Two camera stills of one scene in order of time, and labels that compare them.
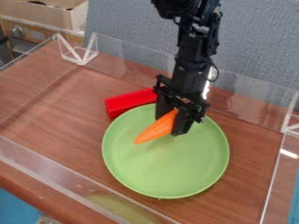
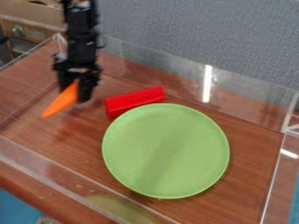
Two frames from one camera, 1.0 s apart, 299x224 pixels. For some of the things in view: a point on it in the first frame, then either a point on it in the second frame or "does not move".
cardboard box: (67, 14) does not move
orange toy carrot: (159, 129) -> (66, 99)
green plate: (172, 166) does not move
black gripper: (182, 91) -> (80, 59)
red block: (123, 102) does not move
